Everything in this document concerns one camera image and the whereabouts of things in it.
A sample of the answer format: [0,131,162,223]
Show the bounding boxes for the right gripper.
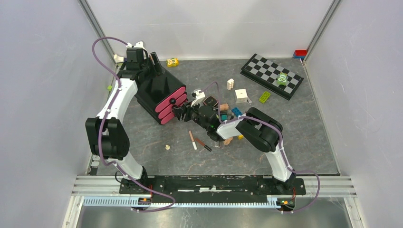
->
[171,99,209,131]

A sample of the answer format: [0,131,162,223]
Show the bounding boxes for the black makeup organizer box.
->
[135,70,188,125]

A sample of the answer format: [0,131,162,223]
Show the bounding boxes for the pink top drawer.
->
[155,86,187,113]

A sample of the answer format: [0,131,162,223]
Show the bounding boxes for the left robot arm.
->
[85,70,149,194]

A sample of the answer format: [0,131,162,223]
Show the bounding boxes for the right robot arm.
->
[172,102,296,194]

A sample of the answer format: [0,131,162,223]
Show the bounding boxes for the beige makeup sponge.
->
[223,137,233,145]

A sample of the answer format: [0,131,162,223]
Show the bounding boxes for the black compact case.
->
[203,96,218,107]

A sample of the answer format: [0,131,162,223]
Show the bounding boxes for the foundation bottle beige cap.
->
[219,103,230,112]

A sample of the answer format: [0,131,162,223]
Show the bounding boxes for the white corner block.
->
[113,54,125,64]

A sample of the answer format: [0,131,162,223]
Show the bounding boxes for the white concealer pen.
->
[189,131,198,150]

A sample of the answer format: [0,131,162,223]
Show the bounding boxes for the blue lego brick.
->
[231,107,243,117]

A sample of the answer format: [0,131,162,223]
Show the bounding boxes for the yellow toy block face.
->
[166,58,179,67]

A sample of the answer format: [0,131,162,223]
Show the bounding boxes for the white stacked block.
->
[226,78,234,90]

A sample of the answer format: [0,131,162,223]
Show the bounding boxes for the white cube box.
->
[235,89,251,104]

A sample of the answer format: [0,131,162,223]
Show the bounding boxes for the green lego brick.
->
[259,91,271,104]

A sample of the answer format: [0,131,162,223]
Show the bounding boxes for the chessboard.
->
[240,54,304,100]

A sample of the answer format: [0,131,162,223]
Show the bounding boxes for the green toy monster block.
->
[277,72,288,86]

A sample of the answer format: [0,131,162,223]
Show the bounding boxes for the red blue bricks stack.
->
[293,50,307,59]

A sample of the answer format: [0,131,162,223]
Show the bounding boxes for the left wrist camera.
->
[126,41,145,49]

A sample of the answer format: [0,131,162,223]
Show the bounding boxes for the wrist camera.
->
[126,41,145,49]
[191,89,205,107]

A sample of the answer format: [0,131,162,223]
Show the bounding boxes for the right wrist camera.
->
[191,89,205,107]

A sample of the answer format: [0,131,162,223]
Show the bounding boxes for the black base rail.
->
[119,175,307,205]

